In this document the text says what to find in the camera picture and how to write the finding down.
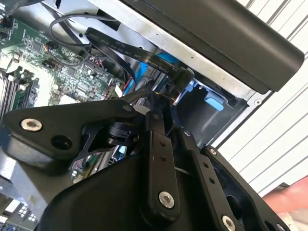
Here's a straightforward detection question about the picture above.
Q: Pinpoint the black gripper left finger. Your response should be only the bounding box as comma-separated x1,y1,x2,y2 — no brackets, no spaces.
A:
1,92,182,223

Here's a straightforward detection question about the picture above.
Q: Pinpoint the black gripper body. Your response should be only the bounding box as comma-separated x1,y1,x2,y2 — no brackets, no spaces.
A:
37,154,218,231

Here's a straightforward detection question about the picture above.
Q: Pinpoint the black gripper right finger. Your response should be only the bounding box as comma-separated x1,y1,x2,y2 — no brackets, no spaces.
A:
172,103,289,231

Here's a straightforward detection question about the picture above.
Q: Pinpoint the hard disk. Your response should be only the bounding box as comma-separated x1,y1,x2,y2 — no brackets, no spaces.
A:
154,52,225,112

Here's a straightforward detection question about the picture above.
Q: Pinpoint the black disk wire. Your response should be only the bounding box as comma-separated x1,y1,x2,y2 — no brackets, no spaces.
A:
119,89,174,104
85,27,194,104

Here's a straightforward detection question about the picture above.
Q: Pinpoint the person's hand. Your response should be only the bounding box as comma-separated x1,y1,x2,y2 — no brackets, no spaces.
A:
261,179,308,214

